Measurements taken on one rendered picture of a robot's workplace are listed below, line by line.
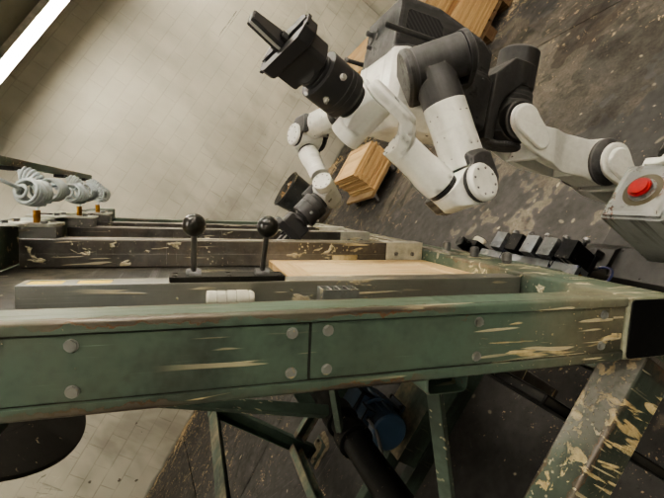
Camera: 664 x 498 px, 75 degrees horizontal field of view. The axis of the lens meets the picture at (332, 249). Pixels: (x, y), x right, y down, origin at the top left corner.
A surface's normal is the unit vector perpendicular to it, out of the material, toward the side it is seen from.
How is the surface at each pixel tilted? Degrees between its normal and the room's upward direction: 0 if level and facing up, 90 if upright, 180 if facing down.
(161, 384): 90
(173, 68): 90
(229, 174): 90
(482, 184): 90
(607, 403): 0
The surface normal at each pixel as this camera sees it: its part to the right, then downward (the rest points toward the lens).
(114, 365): 0.31, 0.11
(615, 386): -0.79, -0.51
